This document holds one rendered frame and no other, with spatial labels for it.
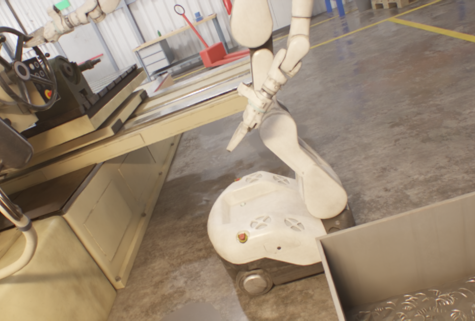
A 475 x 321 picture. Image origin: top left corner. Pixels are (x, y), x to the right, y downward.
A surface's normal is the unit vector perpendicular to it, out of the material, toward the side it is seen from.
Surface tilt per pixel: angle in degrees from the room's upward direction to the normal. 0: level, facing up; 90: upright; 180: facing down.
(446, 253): 90
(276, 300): 0
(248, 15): 89
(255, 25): 90
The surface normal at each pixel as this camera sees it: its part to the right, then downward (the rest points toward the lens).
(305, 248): 0.00, 0.43
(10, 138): 0.89, -0.19
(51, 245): 0.93, -0.32
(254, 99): -0.44, 0.14
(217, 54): 0.73, 0.01
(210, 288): -0.37, -0.84
